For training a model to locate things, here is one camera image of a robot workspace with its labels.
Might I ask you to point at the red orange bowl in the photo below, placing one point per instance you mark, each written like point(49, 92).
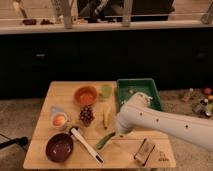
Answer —
point(85, 96)

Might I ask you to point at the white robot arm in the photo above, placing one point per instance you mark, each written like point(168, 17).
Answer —
point(135, 112)

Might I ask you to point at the bunch of purple grapes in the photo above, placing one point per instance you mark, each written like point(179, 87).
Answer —
point(86, 115)

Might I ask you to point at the light green cup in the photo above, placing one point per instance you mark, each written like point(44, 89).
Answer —
point(106, 91)

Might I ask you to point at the dark maroon bowl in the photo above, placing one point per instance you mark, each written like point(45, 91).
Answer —
point(59, 147)

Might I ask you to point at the yellow banana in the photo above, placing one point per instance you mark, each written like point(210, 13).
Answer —
point(106, 115)

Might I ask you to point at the items on floor right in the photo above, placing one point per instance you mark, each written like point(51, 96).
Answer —
point(205, 106)

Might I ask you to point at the white handled kitchen tool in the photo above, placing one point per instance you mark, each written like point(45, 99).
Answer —
point(88, 147)

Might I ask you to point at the green plastic tray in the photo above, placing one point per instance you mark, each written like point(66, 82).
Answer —
point(128, 87)

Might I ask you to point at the wooden folding table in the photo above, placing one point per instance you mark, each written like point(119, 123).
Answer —
point(117, 153)

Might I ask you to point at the black stand on floor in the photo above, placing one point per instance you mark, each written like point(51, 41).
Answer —
point(22, 141)

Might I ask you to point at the green pepper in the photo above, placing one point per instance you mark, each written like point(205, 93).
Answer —
point(104, 140)

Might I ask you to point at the dark rectangular card box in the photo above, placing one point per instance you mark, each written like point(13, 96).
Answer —
point(144, 151)

